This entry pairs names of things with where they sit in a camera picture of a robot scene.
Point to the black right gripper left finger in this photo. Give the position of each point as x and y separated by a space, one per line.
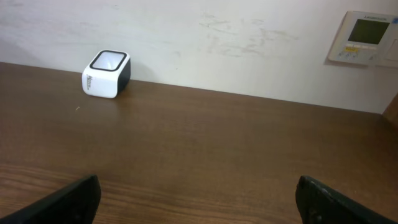
76 203

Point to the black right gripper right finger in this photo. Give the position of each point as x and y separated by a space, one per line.
318 203

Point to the white barcode scanner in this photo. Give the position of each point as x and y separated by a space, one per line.
107 74

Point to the brown wooden side panel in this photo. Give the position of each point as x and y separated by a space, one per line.
391 112

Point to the wall thermostat control panel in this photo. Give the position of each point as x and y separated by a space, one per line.
366 39

